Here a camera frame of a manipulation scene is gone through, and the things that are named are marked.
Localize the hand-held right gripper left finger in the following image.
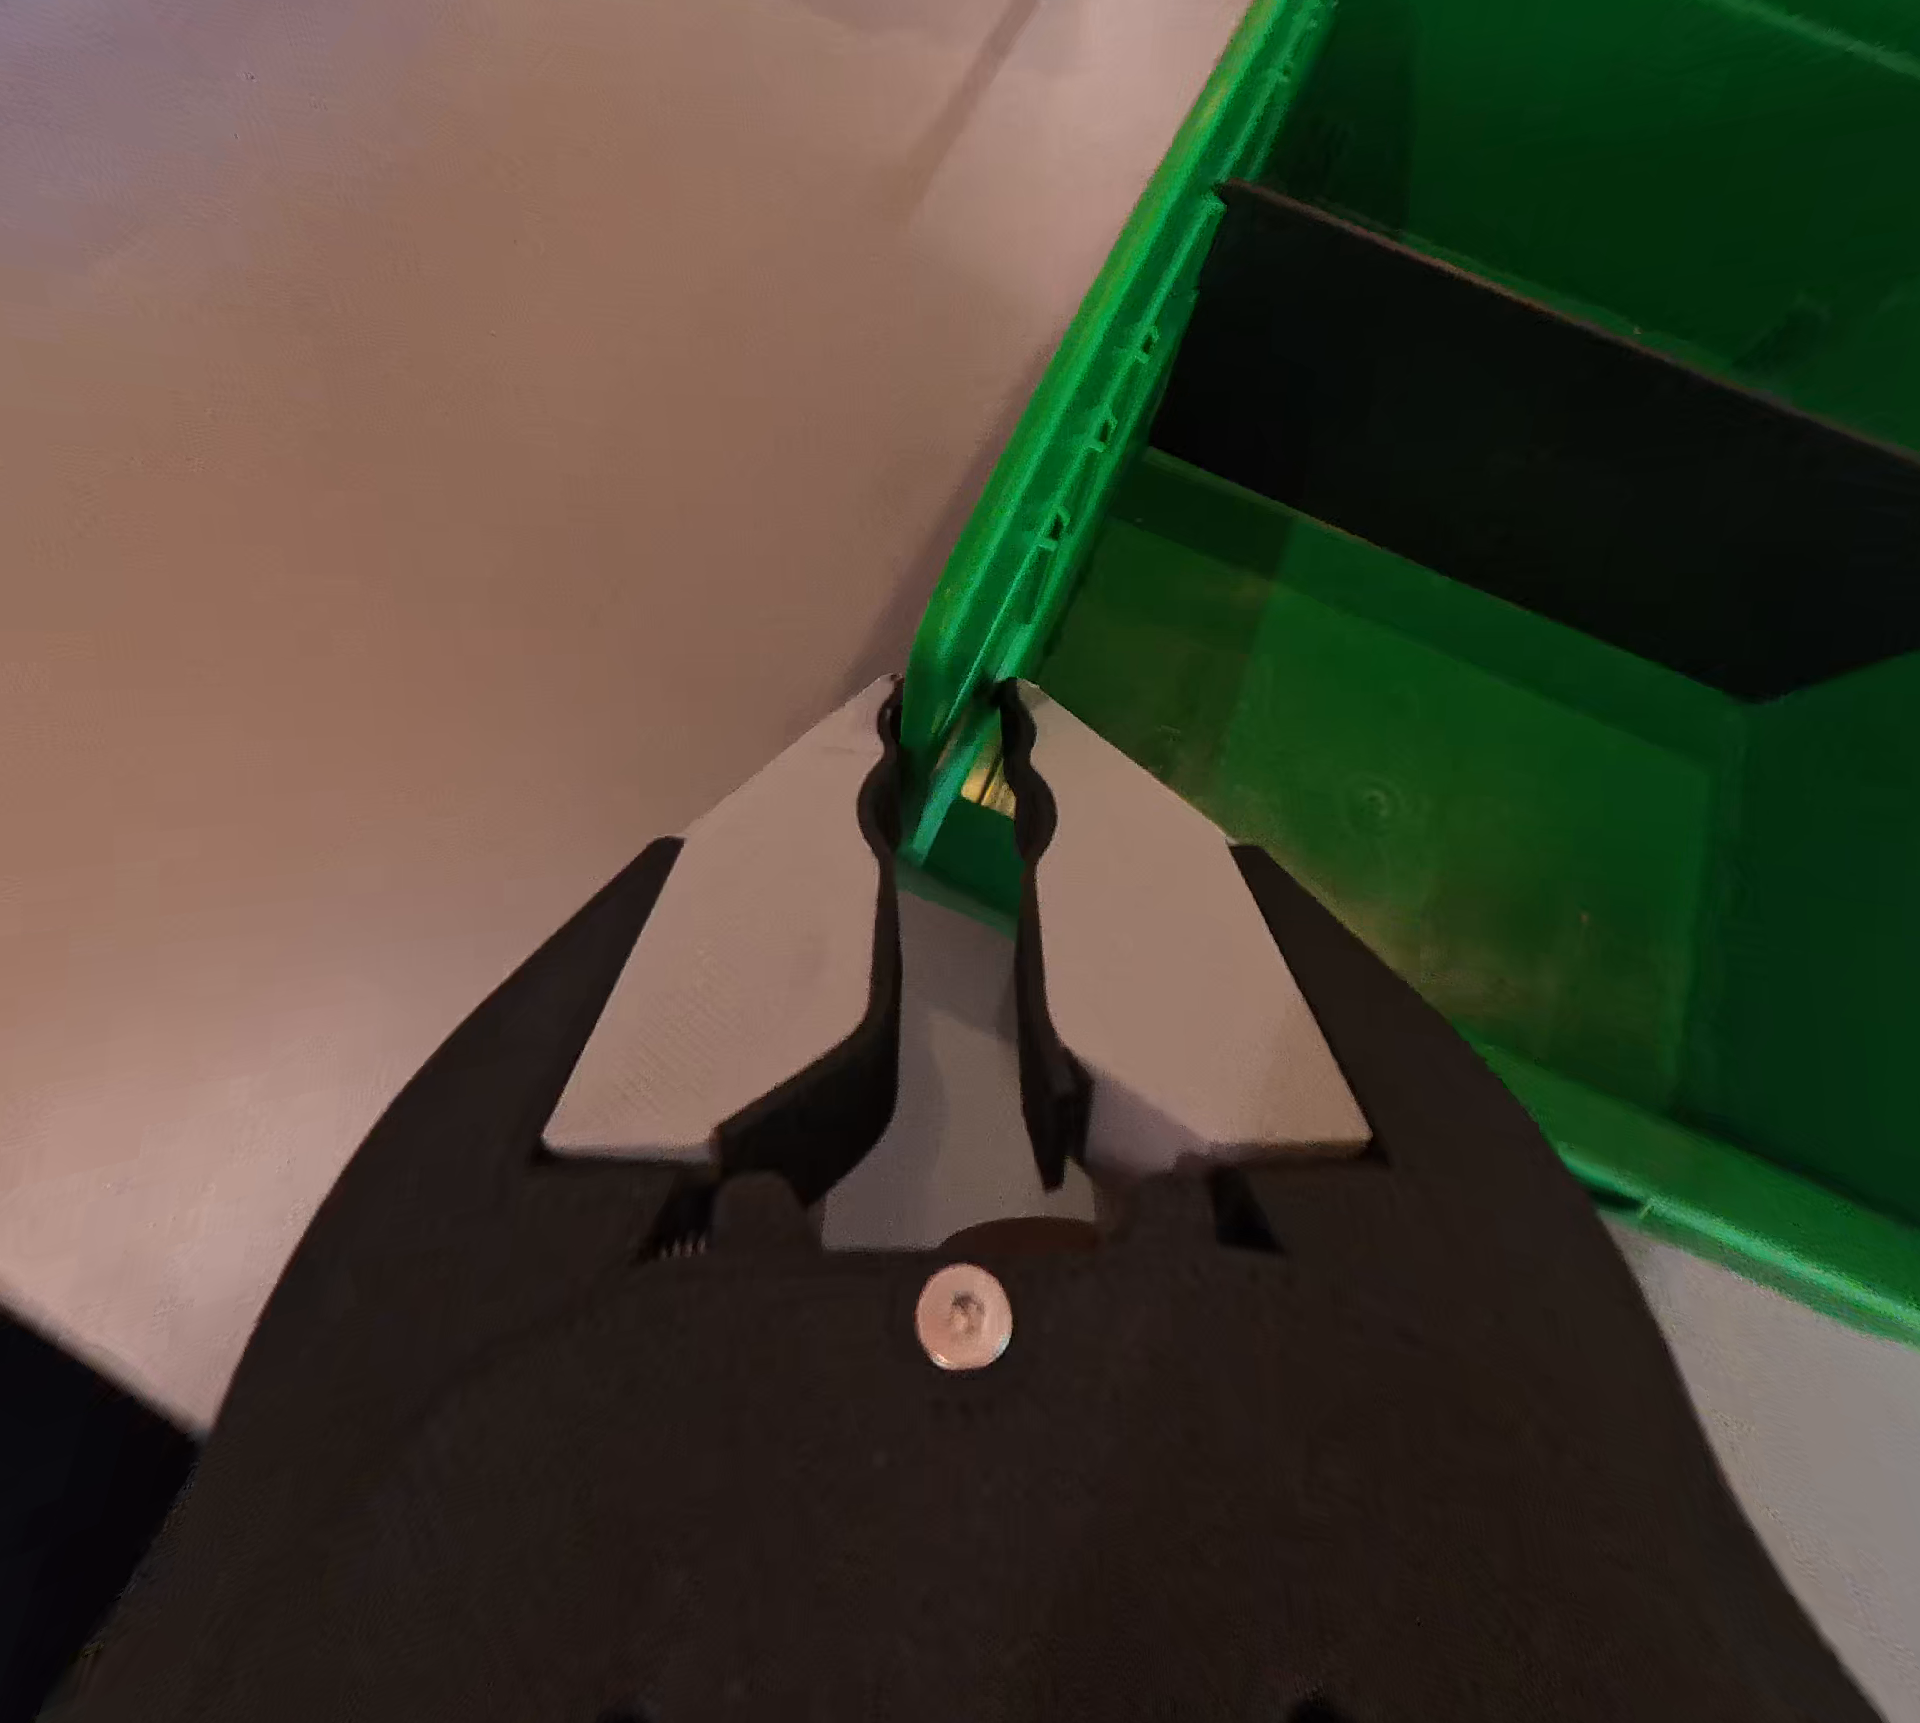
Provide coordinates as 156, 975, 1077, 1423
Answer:
535, 673, 910, 1209

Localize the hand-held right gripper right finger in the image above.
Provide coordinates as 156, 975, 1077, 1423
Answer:
996, 677, 1375, 1195

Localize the green plastic bin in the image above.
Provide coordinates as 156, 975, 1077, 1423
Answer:
900, 0, 1920, 1349

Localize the black bin divider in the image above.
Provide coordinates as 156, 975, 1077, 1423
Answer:
1146, 177, 1920, 705

